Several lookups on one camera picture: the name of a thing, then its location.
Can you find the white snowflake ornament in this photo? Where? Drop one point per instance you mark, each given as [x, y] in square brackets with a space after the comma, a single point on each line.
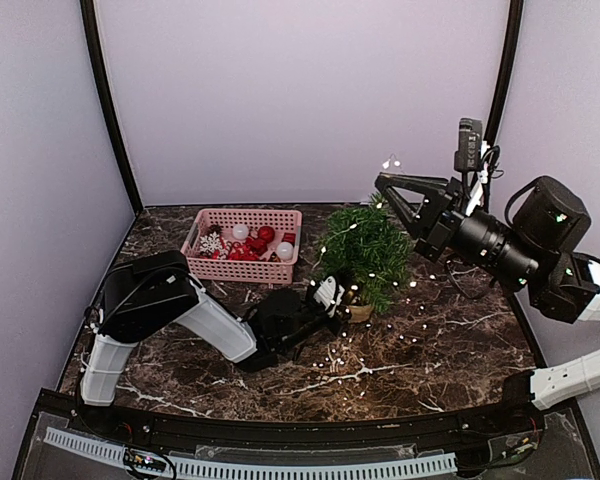
[211, 244]

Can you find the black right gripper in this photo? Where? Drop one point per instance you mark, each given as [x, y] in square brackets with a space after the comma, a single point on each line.
[434, 237]

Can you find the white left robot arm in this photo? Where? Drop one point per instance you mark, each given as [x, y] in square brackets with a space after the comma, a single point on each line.
[141, 297]

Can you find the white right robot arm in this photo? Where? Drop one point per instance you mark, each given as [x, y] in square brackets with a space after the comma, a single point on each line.
[575, 300]

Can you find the white ball ornament right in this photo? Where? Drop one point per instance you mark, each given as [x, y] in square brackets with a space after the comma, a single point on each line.
[285, 251]

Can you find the small green christmas tree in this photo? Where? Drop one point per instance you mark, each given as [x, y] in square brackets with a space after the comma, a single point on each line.
[368, 245]

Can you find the beige tree pot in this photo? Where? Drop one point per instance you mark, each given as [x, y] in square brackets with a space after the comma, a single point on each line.
[356, 312]

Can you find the pink plastic basket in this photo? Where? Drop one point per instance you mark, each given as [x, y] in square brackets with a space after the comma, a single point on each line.
[252, 260]

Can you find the white ball ornament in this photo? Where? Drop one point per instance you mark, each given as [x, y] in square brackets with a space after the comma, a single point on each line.
[285, 251]
[240, 232]

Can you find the red ball ornament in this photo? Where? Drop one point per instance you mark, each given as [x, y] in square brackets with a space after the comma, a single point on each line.
[267, 234]

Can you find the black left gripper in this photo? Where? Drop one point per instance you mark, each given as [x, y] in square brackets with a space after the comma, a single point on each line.
[342, 322]

